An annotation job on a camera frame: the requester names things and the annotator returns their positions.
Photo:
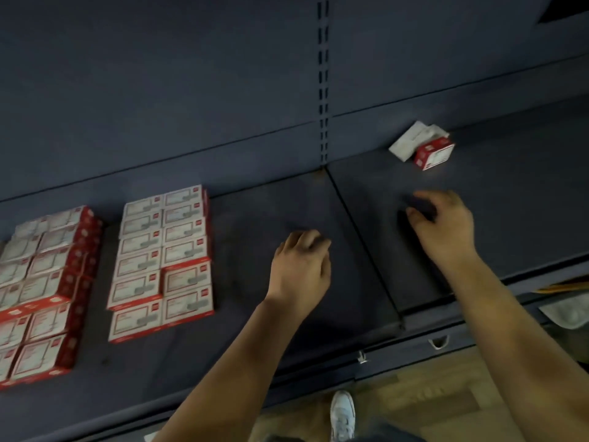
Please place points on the person's right hand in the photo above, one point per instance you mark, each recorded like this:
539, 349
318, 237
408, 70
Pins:
446, 234

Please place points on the small red white box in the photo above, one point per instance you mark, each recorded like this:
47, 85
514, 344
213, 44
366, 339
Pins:
61, 260
66, 236
57, 321
187, 278
140, 241
144, 205
70, 216
135, 321
142, 222
184, 211
20, 247
7, 363
51, 287
134, 290
184, 195
9, 299
185, 230
186, 251
138, 262
14, 332
15, 271
31, 227
434, 155
188, 306
42, 356

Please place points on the clear packaged insoles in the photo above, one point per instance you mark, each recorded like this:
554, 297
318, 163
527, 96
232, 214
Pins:
566, 311

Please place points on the brown packaged items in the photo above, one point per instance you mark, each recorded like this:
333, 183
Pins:
563, 287

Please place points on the dark metal shelf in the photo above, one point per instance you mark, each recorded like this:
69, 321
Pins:
184, 78

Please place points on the person's grey shoe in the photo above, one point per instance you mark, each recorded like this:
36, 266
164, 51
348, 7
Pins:
342, 417

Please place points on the person's left forearm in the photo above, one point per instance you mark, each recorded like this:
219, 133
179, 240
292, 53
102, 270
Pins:
230, 382

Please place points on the person's left hand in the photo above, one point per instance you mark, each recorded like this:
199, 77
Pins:
299, 276

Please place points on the person's grey clothing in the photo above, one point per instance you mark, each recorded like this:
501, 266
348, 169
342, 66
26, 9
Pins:
386, 434

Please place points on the person's right forearm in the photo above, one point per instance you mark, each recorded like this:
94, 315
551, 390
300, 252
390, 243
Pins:
525, 354

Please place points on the white paper card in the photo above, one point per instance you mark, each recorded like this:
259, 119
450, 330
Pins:
363, 357

